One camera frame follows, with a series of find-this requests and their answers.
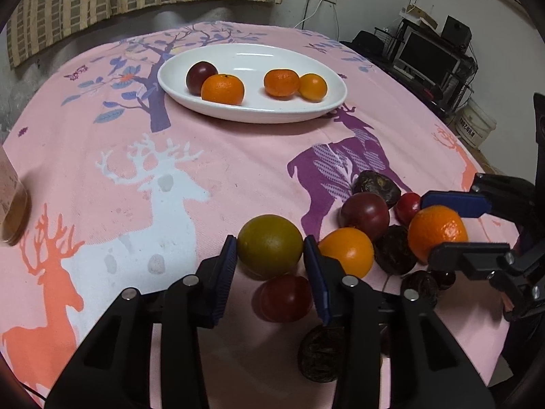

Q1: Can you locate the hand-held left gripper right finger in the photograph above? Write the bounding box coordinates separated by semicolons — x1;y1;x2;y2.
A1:
302;236;497;409

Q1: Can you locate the black chair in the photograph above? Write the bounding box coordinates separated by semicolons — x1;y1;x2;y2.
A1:
340;30;386;59

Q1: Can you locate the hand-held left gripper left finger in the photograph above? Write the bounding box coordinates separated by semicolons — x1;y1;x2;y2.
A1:
45;234;238;409

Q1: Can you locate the white plastic bucket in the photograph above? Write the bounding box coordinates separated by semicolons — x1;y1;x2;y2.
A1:
454;97;497;148

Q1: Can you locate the green-yellow orange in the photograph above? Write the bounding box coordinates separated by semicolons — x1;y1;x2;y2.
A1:
237;215;304;279

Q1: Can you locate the pink deer-print tablecloth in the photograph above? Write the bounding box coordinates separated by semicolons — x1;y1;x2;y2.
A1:
0;20;523;409

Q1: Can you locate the white cable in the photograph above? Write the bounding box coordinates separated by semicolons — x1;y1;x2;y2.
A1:
293;0;325;31

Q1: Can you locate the dark purple plum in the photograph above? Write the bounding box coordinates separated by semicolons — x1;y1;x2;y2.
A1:
186;62;219;96

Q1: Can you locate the small red plum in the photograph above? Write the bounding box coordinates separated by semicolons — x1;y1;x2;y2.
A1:
394;193;423;226

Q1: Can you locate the black monitor on stand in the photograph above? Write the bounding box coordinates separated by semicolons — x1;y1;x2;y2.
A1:
374;16;480;117

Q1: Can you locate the black speaker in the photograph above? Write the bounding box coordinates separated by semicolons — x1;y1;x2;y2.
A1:
440;15;473;50

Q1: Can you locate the computer monitor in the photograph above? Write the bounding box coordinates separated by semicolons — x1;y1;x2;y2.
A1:
393;31;463;82

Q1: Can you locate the white oval plate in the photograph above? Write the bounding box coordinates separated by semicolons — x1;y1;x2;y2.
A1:
157;43;348;124

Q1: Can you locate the small orange mandarin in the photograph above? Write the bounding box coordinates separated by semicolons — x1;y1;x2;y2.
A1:
297;73;328;102

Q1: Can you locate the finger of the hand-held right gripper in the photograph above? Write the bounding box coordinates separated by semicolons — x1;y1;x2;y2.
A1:
427;241;545;321
421;173;535;225

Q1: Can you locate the dark wrinkled passion fruit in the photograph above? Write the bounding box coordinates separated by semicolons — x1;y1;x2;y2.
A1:
352;170;402;210
400;270;439;308
374;224;419;275
297;324;344;381

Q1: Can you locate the cardboard box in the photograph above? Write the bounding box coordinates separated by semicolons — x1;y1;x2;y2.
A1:
406;4;439;27

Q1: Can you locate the brown glass jar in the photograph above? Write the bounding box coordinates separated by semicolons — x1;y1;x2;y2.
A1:
0;145;32;246

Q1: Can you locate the small dark cherry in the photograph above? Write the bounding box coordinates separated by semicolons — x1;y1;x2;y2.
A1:
431;269;456;291

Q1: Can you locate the dark red plum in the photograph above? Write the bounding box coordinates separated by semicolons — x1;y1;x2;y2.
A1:
340;192;391;242

